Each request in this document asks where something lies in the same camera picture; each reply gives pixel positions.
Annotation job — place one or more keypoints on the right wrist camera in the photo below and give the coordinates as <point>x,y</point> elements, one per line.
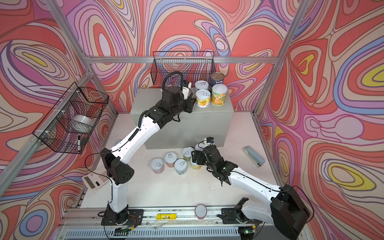
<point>209,141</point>

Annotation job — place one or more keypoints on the white can yellow orange label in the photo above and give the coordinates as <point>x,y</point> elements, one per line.
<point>203,98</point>

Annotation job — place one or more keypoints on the white can pink label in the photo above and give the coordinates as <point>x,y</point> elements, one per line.
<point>157,165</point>

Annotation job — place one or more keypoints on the white can green label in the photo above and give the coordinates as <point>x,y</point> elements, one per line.
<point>187,153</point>

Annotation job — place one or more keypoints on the white pink calculator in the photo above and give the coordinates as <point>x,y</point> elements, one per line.
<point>96,179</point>

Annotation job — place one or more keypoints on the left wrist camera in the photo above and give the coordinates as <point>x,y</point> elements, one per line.
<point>186,89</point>

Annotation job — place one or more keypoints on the dark blue tomato can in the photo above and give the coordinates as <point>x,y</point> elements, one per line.
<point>216,78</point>

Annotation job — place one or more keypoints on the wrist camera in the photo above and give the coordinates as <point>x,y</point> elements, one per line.
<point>186,89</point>
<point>209,141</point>

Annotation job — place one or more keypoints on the pink tape roll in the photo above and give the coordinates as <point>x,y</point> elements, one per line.
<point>201,212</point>

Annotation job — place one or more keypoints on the yellow peach can plastic lid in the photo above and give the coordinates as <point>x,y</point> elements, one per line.
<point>219,94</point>

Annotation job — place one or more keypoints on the grey metal cabinet box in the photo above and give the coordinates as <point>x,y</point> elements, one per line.
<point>213,121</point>

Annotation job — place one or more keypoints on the white can red label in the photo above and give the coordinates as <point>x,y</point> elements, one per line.
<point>200,146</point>

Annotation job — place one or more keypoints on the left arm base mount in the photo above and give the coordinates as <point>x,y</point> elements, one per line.
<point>129,217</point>

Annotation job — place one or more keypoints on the left black wire basket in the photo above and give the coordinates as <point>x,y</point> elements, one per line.
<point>57,134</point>

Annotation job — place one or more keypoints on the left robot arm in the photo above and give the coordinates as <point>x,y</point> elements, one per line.
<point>116,160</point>

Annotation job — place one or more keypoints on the black wire basket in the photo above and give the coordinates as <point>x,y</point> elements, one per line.
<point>57,134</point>
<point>194,65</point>

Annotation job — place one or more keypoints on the grey green stapler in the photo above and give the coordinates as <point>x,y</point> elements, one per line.
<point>255,157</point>

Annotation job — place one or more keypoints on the aluminium front rail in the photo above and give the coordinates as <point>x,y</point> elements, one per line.
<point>91,217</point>

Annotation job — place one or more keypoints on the back black wire basket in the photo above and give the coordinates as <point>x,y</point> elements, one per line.
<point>194,65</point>

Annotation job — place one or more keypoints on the silver tape roll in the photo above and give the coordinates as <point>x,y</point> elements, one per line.
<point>81,124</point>

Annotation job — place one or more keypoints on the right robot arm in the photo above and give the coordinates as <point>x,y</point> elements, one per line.
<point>280,206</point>

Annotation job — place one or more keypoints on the light blue spotted can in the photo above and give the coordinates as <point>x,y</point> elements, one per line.
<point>202,85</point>

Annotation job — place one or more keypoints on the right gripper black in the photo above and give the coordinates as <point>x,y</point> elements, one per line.
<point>201,154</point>

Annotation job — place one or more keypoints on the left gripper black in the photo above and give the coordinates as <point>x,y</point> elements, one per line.
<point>190,103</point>

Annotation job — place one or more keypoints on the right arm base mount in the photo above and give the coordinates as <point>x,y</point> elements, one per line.
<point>234,216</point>

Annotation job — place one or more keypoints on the black marker pen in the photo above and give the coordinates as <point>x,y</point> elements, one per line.
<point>79,144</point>

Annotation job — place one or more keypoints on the white can teal label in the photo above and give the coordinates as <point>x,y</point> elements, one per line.
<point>181,166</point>

